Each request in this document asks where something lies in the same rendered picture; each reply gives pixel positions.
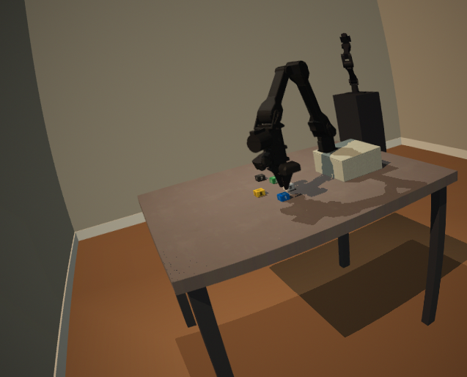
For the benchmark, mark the yellow block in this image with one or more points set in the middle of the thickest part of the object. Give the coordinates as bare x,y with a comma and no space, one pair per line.
259,192

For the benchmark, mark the blue block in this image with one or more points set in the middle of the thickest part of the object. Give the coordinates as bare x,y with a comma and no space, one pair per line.
284,196

